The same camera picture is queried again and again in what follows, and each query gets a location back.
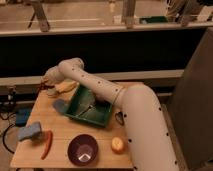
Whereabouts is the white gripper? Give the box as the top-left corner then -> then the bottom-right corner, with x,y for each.
42,66 -> 67,86

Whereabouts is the dark red grape bunch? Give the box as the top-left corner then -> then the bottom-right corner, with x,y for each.
37,83 -> 49,92

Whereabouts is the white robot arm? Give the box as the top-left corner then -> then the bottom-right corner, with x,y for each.
42,58 -> 180,171

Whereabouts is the white paper cup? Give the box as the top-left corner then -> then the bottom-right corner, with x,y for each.
46,88 -> 58,97

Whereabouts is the yellow banana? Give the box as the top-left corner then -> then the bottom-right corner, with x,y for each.
55,81 -> 77,93

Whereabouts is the grey blue plate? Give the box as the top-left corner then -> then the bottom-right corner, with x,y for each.
52,99 -> 68,114

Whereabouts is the green plastic tray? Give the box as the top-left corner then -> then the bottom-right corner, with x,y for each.
65,85 -> 112,127

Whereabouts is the blue box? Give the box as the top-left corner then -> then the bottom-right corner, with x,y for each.
15,108 -> 31,127

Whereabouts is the blue sponge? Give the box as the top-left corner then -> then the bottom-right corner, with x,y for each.
18,122 -> 42,141

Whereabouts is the purple bowl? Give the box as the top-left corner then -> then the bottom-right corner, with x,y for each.
67,134 -> 99,166

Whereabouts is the yellow apple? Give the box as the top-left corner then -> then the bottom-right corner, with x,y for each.
111,137 -> 125,154

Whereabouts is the black cable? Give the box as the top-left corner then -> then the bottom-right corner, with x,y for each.
1,123 -> 17,154

